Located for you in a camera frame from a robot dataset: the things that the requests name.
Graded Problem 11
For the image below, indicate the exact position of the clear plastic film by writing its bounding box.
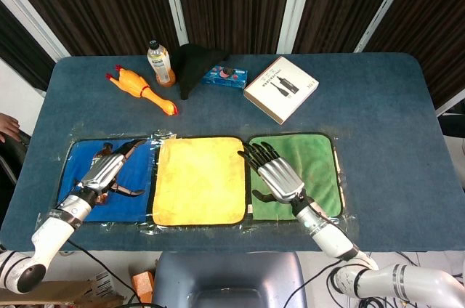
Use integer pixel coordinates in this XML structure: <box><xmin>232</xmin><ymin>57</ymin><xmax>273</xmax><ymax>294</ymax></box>
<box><xmin>54</xmin><ymin>122</ymin><xmax>359</xmax><ymax>239</ymax></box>

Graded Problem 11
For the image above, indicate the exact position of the orange block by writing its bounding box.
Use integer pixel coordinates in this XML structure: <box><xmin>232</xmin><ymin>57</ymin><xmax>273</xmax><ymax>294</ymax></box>
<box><xmin>131</xmin><ymin>270</ymin><xmax>155</xmax><ymax>301</ymax></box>

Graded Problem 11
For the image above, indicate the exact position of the orange drink bottle white label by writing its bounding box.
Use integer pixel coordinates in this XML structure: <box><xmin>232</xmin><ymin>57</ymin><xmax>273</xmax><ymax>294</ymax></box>
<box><xmin>146</xmin><ymin>38</ymin><xmax>177</xmax><ymax>87</ymax></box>

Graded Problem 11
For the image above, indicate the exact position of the black cloth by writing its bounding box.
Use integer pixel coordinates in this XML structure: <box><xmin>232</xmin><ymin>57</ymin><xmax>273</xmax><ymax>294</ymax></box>
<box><xmin>170</xmin><ymin>43</ymin><xmax>230</xmax><ymax>101</ymax></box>

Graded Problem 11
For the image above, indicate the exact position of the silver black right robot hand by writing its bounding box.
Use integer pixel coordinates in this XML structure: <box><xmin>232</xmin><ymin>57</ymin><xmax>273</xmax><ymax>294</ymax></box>
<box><xmin>238</xmin><ymin>142</ymin><xmax>306</xmax><ymax>204</ymax></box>

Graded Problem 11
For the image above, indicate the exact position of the green cloth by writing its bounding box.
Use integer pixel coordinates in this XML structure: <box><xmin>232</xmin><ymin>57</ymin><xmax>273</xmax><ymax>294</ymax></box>
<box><xmin>247</xmin><ymin>133</ymin><xmax>344</xmax><ymax>221</ymax></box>

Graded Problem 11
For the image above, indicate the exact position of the yellow cloth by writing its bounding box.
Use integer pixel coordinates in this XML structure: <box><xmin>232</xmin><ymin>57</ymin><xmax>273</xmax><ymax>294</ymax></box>
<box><xmin>151</xmin><ymin>136</ymin><xmax>247</xmax><ymax>226</ymax></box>

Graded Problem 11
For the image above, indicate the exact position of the white book box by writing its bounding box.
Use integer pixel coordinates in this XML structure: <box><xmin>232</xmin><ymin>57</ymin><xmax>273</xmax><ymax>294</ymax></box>
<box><xmin>243</xmin><ymin>55</ymin><xmax>320</xmax><ymax>126</ymax></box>

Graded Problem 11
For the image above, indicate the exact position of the blue carton box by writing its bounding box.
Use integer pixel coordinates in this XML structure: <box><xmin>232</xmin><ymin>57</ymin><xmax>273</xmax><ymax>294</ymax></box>
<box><xmin>201</xmin><ymin>64</ymin><xmax>249</xmax><ymax>90</ymax></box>

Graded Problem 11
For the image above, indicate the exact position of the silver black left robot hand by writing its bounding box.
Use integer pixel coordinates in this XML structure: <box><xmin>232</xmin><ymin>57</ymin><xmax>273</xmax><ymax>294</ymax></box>
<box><xmin>74</xmin><ymin>139</ymin><xmax>148</xmax><ymax>204</ymax></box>

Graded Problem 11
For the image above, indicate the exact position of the yellow rubber chicken toy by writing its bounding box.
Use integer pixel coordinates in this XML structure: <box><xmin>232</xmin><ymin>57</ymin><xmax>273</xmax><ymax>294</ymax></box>
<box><xmin>105</xmin><ymin>64</ymin><xmax>179</xmax><ymax>118</ymax></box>

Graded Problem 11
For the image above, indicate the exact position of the black cable coil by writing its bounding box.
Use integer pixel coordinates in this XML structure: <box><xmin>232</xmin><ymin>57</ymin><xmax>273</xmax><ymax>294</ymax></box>
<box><xmin>325</xmin><ymin>266</ymin><xmax>364</xmax><ymax>300</ymax></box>

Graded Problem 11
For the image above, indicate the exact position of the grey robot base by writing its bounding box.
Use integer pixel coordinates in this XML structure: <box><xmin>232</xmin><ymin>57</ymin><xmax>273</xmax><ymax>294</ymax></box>
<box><xmin>151</xmin><ymin>251</ymin><xmax>310</xmax><ymax>308</ymax></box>

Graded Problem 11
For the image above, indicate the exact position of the white partition post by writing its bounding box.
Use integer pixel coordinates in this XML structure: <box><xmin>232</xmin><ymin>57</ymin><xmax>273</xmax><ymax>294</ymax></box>
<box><xmin>354</xmin><ymin>0</ymin><xmax>422</xmax><ymax>53</ymax></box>
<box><xmin>158</xmin><ymin>0</ymin><xmax>189</xmax><ymax>47</ymax></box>
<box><xmin>278</xmin><ymin>0</ymin><xmax>317</xmax><ymax>53</ymax></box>
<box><xmin>0</xmin><ymin>0</ymin><xmax>70</xmax><ymax>62</ymax></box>

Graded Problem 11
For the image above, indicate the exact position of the brown cardboard box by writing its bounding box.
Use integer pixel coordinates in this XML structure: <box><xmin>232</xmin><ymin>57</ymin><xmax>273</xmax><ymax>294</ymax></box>
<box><xmin>0</xmin><ymin>278</ymin><xmax>126</xmax><ymax>308</ymax></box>

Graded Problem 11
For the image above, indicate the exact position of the black chair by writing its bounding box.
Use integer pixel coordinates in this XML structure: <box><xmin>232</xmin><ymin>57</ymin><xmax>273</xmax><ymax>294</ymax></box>
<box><xmin>0</xmin><ymin>129</ymin><xmax>32</xmax><ymax>185</ymax></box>

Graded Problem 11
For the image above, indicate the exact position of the person's hand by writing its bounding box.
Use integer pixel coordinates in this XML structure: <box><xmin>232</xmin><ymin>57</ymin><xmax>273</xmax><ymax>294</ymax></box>
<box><xmin>0</xmin><ymin>111</ymin><xmax>21</xmax><ymax>144</ymax></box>

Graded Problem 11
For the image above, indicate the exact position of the blue cloth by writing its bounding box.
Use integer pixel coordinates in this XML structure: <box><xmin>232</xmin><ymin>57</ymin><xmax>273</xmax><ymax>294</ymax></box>
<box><xmin>57</xmin><ymin>137</ymin><xmax>157</xmax><ymax>224</ymax></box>

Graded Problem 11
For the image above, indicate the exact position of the dark furniture piece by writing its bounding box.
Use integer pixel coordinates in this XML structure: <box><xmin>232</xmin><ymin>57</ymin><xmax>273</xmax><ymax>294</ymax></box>
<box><xmin>437</xmin><ymin>113</ymin><xmax>465</xmax><ymax>138</ymax></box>

